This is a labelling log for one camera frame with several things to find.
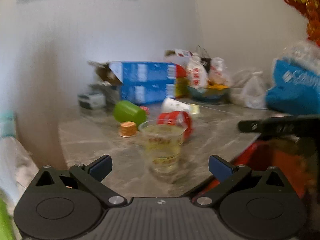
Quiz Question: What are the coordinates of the red polka dot cupcake liner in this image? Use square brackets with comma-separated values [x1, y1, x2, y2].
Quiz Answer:
[140, 106, 149, 115]

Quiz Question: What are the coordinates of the upper blue cardboard box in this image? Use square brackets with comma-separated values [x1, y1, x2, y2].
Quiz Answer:
[88, 61, 176, 86]

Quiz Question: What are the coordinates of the white red cardboard box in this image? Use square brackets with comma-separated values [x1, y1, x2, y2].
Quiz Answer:
[164, 49, 193, 66]

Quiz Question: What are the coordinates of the red wall decoration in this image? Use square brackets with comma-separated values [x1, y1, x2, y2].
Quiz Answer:
[283, 0, 319, 46]

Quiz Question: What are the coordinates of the orange polka dot cupcake liner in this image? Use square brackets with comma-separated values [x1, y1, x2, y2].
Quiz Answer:
[119, 121, 137, 138]

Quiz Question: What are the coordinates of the clear plastic printed cup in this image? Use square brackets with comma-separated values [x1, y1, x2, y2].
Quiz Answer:
[138, 119, 188, 183]

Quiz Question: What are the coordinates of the white plastic bag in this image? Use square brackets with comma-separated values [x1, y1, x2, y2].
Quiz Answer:
[228, 68, 270, 110]

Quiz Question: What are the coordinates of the black paper shopping bag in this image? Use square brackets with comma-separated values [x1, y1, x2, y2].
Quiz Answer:
[195, 45, 212, 73]

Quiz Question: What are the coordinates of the small green white box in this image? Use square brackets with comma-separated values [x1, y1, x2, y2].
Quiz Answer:
[78, 92, 106, 110]

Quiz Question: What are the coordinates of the lower blue cardboard box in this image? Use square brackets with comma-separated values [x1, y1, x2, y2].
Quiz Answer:
[107, 83, 175, 105]

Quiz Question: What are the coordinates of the blue Columbia shopping bag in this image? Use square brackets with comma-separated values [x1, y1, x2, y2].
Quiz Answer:
[265, 59, 319, 115]

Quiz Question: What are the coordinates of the blue cardboard box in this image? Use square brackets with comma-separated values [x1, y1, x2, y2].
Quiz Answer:
[107, 83, 175, 105]
[88, 61, 176, 86]

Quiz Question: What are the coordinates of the red yellow box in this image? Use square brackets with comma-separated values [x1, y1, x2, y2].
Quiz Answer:
[175, 64, 189, 98]

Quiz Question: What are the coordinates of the white drawstring candy bag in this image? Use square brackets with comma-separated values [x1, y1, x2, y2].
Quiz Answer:
[186, 55, 208, 89]

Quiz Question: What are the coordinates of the green plastic cup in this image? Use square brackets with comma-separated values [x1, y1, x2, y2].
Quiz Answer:
[113, 100, 147, 126]

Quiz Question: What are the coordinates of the white floral paper cup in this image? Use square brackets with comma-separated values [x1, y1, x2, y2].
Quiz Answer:
[161, 98, 191, 113]

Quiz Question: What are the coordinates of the blue ceramic bowl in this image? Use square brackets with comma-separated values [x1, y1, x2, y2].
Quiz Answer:
[188, 86, 230, 104]

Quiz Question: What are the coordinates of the clear plastic snack bag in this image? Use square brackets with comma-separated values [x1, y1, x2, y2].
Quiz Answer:
[208, 57, 232, 87]

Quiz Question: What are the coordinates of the red plastic cup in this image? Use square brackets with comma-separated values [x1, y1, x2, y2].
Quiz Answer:
[156, 111, 193, 141]

